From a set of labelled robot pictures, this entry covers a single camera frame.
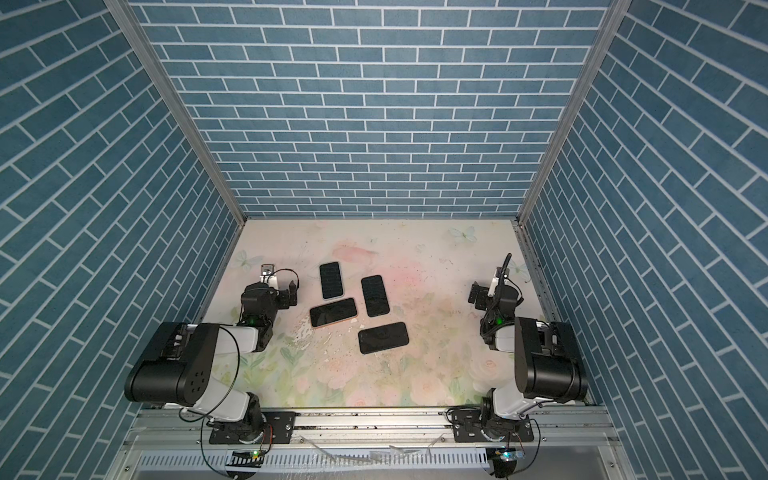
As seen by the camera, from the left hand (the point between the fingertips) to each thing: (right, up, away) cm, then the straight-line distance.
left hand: (277, 280), depth 94 cm
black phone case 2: (+34, -17, -3) cm, 38 cm away
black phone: (+31, -5, +3) cm, 31 cm away
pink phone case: (+19, -13, -1) cm, 23 cm away
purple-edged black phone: (+18, -10, -1) cm, 20 cm away
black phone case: (+31, -5, +3) cm, 31 cm away
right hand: (+68, 0, +1) cm, 68 cm away
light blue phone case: (+19, -1, +8) cm, 20 cm away
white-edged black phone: (+15, -1, +9) cm, 17 cm away
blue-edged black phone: (+34, -17, -4) cm, 38 cm away
